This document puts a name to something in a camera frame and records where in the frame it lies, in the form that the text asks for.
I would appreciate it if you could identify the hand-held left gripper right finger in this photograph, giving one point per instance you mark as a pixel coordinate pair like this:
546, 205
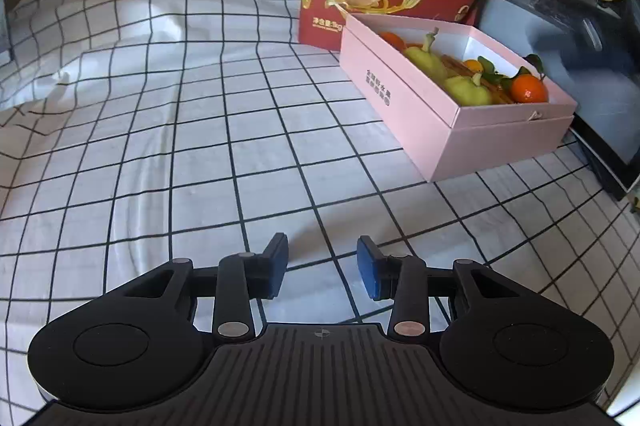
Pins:
368, 269

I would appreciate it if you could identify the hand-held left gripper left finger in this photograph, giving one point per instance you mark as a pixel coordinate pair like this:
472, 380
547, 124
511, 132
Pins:
278, 267

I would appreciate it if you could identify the pink cardboard box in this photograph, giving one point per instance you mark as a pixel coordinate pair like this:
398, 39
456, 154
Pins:
425, 126

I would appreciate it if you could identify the green pear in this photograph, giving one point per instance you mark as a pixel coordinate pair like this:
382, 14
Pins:
467, 91
425, 60

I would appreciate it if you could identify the orange tangerine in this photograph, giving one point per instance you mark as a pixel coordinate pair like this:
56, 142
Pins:
530, 90
392, 39
472, 66

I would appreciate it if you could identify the white checked tablecloth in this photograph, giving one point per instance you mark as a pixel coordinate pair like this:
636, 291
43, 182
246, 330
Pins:
175, 131

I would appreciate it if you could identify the small beige tassel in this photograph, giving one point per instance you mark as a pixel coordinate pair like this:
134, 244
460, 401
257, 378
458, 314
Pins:
535, 116

